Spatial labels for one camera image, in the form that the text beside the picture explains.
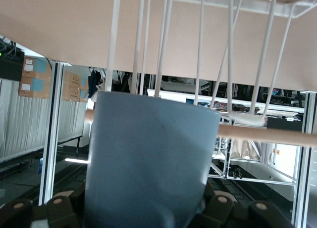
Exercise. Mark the aluminium shelving frame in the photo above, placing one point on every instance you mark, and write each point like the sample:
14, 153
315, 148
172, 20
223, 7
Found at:
247, 180

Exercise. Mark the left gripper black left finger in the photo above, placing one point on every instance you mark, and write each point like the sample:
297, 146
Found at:
62, 213

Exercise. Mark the plain cardboard box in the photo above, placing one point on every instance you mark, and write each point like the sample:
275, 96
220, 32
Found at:
71, 80
70, 94

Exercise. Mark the white light strip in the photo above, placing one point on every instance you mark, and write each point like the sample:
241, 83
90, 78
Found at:
76, 160

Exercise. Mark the brown table cover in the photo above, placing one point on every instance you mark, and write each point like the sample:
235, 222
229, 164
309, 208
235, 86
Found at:
62, 27

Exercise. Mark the aluminium frame post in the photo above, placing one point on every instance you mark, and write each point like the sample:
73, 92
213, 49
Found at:
303, 188
50, 139

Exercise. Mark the black electronics box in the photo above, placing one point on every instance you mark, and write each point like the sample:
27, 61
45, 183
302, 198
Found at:
10, 69

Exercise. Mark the white corrugated panel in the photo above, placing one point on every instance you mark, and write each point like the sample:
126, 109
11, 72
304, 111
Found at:
24, 126

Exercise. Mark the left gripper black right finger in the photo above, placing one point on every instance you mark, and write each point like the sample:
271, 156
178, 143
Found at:
235, 215

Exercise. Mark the white background workbench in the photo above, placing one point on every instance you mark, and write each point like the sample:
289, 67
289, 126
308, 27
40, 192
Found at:
173, 94

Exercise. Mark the dark hanging clothing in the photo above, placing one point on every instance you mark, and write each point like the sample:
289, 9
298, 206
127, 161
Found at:
92, 82

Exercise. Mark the cardboard box with blue label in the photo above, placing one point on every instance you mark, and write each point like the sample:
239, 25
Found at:
32, 69
27, 89

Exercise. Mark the blue cup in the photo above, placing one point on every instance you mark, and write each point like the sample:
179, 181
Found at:
148, 163

